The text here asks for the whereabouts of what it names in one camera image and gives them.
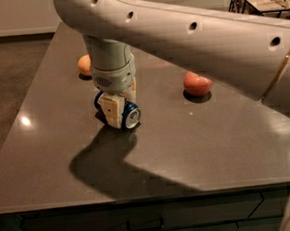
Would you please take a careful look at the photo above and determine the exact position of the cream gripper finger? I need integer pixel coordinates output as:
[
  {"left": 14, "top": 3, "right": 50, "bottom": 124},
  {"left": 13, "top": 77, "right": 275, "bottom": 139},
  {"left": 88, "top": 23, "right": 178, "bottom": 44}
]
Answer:
[
  {"left": 122, "top": 78, "right": 137, "bottom": 103},
  {"left": 98, "top": 93, "right": 125, "bottom": 129}
]

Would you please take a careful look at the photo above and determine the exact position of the blue pepsi can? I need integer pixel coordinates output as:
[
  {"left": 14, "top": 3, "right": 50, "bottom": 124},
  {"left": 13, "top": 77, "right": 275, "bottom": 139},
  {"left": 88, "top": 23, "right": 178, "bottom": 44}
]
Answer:
[{"left": 94, "top": 91, "right": 141, "bottom": 130}]

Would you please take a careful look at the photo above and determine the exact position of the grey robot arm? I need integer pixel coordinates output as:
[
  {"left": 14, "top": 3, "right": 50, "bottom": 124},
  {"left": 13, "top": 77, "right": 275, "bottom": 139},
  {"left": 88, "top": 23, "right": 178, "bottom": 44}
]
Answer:
[{"left": 54, "top": 0, "right": 290, "bottom": 117}]

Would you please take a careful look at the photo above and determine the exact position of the orange fruit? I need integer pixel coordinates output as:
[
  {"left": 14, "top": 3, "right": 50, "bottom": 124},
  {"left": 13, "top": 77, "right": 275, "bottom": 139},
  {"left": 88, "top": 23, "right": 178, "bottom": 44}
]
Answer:
[{"left": 78, "top": 55, "right": 91, "bottom": 76}]

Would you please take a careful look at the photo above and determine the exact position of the red apple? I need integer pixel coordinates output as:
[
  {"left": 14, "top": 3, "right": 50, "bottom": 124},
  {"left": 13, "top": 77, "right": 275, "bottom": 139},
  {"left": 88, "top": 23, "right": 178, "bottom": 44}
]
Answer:
[{"left": 183, "top": 72, "right": 213, "bottom": 97}]

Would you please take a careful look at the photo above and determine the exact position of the right cabinet drawer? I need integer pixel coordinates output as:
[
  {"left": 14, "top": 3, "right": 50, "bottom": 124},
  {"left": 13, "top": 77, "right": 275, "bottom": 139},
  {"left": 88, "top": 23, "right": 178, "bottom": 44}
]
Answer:
[{"left": 249, "top": 189, "right": 290, "bottom": 218}]

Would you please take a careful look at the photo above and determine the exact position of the dark cabinet drawer with handle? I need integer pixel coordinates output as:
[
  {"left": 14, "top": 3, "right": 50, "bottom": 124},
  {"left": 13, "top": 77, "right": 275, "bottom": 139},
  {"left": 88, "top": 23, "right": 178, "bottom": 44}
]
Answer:
[{"left": 21, "top": 193, "right": 262, "bottom": 231}]

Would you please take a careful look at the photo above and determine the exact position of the black wire napkin holder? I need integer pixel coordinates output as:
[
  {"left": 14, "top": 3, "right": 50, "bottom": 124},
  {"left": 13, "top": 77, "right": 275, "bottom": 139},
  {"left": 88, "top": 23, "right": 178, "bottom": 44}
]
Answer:
[{"left": 229, "top": 0, "right": 290, "bottom": 20}]

